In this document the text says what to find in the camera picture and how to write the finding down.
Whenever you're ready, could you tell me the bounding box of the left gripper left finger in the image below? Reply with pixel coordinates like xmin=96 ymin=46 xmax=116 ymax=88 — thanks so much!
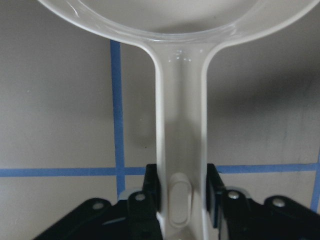
xmin=36 ymin=164 xmax=163 ymax=240

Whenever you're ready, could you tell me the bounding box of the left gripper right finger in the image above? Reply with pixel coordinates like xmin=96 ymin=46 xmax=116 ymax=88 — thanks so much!
xmin=206 ymin=163 xmax=320 ymax=240

